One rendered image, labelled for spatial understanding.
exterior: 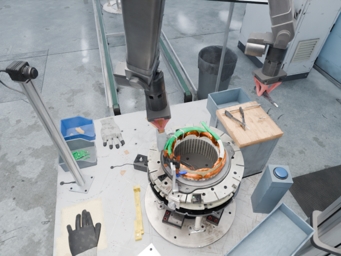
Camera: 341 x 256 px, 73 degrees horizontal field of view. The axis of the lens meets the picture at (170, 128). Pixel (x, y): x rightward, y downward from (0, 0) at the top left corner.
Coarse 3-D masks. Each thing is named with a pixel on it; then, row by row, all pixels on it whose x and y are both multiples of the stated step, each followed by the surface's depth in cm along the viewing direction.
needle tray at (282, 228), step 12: (276, 216) 71; (288, 216) 71; (264, 228) 69; (276, 228) 69; (288, 228) 69; (300, 228) 68; (312, 228) 65; (240, 240) 63; (252, 240) 66; (264, 240) 66; (276, 240) 66; (288, 240) 66; (300, 240) 66; (228, 252) 61; (240, 252) 64; (252, 252) 64; (264, 252) 64; (276, 252) 64; (288, 252) 64
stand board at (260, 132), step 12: (228, 108) 99; (228, 120) 94; (240, 120) 94; (252, 120) 94; (264, 120) 94; (228, 132) 92; (240, 132) 89; (252, 132) 89; (264, 132) 89; (276, 132) 89; (240, 144) 85; (252, 144) 88
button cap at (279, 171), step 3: (276, 168) 81; (279, 168) 81; (282, 168) 81; (276, 171) 80; (279, 171) 80; (282, 171) 80; (285, 171) 80; (276, 174) 80; (279, 174) 79; (282, 174) 79; (285, 174) 79; (282, 177) 79
